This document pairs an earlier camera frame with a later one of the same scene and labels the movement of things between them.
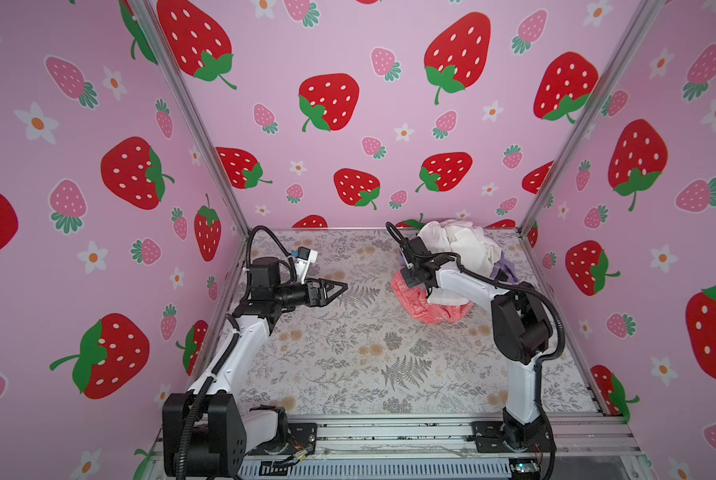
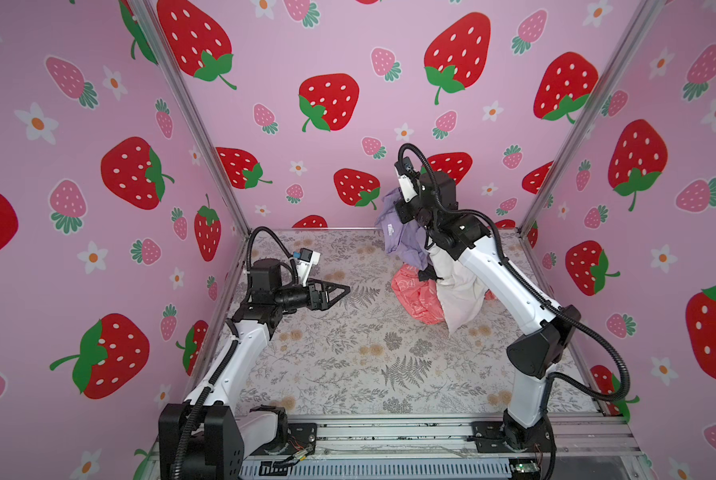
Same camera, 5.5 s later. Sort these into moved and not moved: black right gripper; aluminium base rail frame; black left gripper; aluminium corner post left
Moved: black right gripper
Not moved: aluminium corner post left; black left gripper; aluminium base rail frame
